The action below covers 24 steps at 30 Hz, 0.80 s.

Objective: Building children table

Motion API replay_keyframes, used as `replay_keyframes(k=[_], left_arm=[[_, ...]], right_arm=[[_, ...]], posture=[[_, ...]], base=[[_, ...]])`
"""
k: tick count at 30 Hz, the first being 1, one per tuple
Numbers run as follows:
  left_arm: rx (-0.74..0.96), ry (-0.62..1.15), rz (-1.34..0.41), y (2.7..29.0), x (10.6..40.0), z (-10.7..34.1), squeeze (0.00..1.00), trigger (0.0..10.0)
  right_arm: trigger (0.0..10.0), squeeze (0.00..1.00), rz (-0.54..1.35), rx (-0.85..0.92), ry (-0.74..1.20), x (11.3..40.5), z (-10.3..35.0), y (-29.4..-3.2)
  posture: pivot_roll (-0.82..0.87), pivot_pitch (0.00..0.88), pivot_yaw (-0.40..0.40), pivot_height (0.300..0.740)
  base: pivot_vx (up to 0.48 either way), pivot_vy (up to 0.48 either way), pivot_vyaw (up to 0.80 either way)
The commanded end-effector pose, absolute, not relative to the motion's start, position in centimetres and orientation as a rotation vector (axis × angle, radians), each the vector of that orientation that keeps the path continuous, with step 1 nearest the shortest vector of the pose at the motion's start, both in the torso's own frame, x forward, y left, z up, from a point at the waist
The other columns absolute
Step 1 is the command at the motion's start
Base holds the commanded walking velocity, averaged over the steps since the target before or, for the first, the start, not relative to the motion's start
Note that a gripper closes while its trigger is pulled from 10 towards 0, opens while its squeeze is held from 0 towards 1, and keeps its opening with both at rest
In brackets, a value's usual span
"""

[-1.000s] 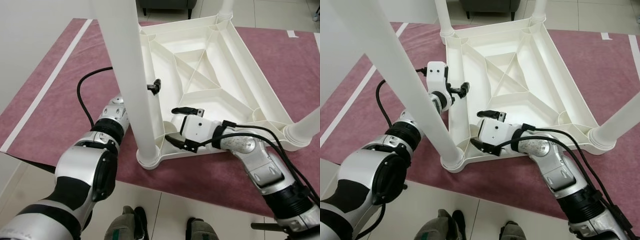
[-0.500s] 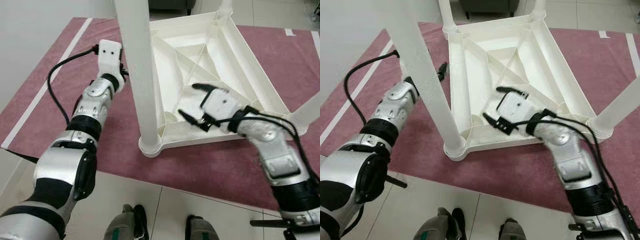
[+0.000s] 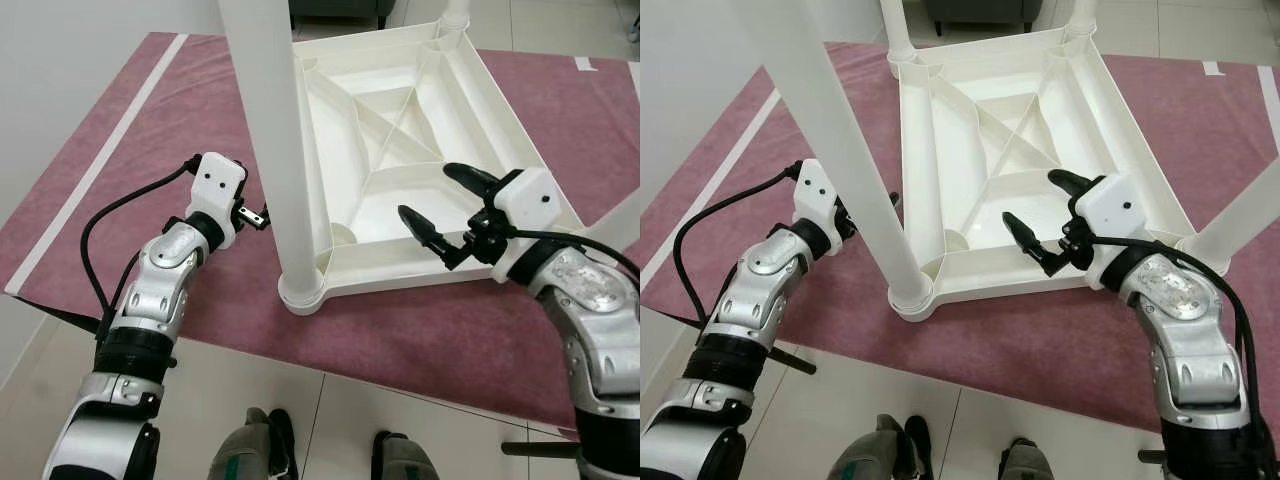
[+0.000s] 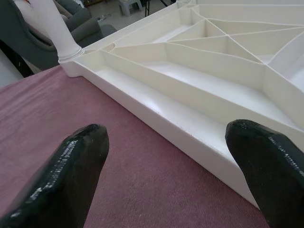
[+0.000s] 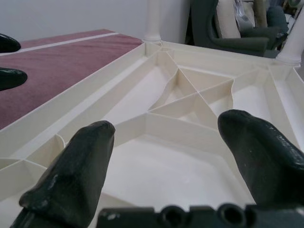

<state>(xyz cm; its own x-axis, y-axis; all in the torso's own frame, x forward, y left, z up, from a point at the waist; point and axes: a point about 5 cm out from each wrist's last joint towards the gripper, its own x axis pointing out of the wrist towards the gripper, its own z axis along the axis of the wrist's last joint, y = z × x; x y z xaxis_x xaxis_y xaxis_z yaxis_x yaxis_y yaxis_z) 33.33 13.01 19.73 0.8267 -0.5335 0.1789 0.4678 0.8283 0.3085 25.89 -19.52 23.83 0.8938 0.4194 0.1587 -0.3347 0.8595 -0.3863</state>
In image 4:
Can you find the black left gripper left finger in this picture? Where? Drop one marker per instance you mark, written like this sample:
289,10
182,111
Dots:
61,185

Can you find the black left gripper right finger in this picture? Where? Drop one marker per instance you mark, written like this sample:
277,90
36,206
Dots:
273,178

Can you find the white plastic children table top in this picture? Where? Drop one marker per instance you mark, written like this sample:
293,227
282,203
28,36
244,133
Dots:
190,71

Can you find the white plastic table leg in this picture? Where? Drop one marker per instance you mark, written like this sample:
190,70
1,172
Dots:
64,40

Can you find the maroon table cloth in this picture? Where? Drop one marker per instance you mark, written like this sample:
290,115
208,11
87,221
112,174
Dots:
59,107

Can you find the dark grey armchair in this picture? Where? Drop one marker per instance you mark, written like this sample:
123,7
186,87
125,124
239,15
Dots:
23,40

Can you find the dark grey ottoman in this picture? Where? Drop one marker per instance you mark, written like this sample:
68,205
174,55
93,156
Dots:
109,29

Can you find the grey plastic step stool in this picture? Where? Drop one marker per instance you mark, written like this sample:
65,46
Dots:
129,6

